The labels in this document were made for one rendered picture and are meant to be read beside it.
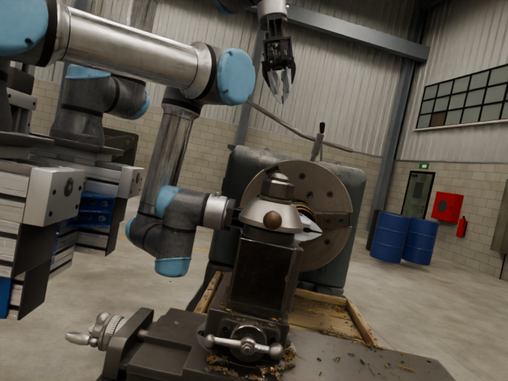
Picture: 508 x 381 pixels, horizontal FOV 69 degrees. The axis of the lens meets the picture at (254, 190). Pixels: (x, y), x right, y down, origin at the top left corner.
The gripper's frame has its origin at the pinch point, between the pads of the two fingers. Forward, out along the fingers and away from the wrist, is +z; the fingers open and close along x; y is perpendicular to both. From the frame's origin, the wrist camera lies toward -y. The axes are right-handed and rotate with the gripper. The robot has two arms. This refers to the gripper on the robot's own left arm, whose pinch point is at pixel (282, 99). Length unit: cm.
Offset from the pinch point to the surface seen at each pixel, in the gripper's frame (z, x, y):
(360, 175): 23.2, 22.7, -18.7
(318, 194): 26.6, 6.9, -1.5
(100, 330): 36, -29, 57
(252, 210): 23, -8, 59
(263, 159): 14.7, -7.2, -17.7
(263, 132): -105, -10, -1027
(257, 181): 20.8, -9.3, -1.5
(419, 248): 204, 273, -652
